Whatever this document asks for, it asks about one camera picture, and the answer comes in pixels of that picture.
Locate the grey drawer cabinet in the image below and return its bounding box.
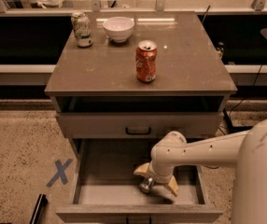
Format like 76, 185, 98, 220
44, 10, 238, 224

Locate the top drawer with handle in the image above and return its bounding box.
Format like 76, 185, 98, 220
56, 112, 223, 139

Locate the black tripod leg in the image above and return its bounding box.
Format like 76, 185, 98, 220
223, 109, 251, 133

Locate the blue tape cross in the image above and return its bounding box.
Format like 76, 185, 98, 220
47, 158, 73, 188

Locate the open middle drawer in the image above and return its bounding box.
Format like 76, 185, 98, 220
55, 137, 224, 224

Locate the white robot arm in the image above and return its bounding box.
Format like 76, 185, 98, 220
133, 119, 267, 224

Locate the green white soda can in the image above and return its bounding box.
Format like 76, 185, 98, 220
71, 12, 92, 48

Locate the orange soda can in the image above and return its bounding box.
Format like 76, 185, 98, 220
135, 40, 157, 83

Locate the thin floor cable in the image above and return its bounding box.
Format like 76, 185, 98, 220
226, 45, 267, 117

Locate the silver redbull can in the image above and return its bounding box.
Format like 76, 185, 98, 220
139, 177, 155, 194

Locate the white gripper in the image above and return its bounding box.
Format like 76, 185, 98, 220
133, 161, 179, 197

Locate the black bar lower left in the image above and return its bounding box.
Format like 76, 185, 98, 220
29, 194, 48, 224

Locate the white bowl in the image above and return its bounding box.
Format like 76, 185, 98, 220
103, 17, 134, 43

